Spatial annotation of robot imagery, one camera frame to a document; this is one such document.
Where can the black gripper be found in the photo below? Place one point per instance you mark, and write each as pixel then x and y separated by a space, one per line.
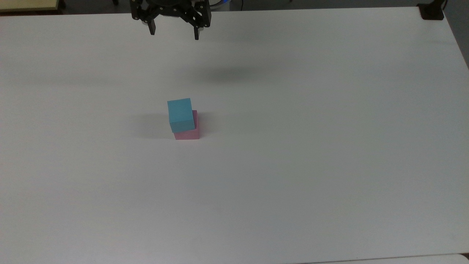
pixel 170 8

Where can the blue white robot base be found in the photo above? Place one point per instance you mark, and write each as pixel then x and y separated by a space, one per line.
pixel 220 2

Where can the blue cube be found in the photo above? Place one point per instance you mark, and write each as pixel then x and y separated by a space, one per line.
pixel 180 114

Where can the pink cube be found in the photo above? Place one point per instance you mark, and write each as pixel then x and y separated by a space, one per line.
pixel 187 134

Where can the yellow side table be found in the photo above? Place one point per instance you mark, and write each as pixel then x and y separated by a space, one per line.
pixel 27 4

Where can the black table clamp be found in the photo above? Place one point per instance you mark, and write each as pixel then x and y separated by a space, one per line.
pixel 431 11

